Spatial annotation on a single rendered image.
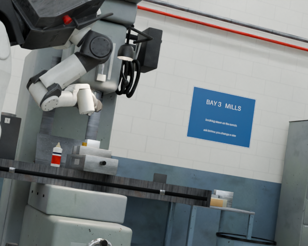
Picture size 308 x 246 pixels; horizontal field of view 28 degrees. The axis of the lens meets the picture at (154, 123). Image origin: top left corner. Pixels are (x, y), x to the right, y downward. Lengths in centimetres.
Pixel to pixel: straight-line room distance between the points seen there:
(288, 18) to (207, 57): 133
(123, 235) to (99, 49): 74
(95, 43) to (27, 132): 96
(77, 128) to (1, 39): 111
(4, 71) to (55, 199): 62
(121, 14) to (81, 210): 90
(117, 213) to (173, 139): 492
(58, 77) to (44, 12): 27
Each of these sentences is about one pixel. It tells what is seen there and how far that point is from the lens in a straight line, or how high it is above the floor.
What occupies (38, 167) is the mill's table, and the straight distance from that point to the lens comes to 269.
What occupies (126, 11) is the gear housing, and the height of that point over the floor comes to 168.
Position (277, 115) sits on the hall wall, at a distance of 819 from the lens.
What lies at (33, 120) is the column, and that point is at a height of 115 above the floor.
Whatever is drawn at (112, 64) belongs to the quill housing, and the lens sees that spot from 281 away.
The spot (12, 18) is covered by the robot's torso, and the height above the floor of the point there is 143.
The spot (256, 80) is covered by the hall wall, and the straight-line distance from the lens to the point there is 807.
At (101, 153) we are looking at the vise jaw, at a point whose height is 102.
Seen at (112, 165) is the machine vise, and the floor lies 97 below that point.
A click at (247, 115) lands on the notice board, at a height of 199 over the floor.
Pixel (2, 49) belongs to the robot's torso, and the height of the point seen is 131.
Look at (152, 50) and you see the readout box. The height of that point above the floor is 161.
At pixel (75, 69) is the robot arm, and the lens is 238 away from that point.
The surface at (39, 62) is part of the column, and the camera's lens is 321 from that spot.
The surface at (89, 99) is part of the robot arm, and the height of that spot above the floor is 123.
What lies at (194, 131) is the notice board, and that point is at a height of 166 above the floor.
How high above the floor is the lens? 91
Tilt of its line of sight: 6 degrees up
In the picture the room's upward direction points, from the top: 9 degrees clockwise
